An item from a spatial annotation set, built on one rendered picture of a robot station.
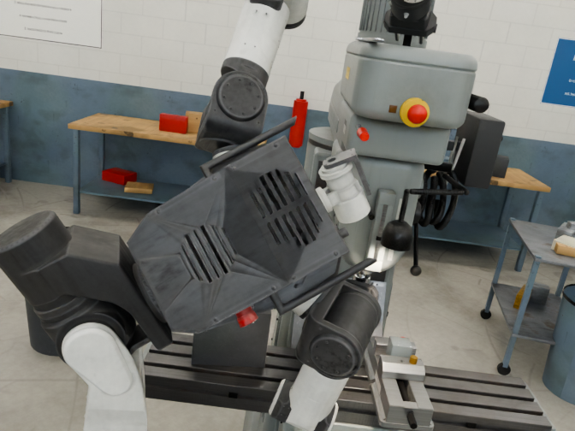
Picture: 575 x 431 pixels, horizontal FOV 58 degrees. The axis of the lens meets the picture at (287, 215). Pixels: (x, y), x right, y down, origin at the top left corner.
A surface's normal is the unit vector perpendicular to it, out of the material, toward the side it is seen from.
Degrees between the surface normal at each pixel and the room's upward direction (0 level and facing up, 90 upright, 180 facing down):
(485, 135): 90
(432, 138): 90
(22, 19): 90
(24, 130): 90
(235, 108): 62
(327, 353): 98
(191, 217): 74
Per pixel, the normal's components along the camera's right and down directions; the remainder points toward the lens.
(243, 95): 0.29, -0.15
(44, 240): 0.74, 0.00
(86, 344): 0.28, 0.34
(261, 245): -0.18, 0.02
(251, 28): 0.05, -0.22
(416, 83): -0.03, 0.32
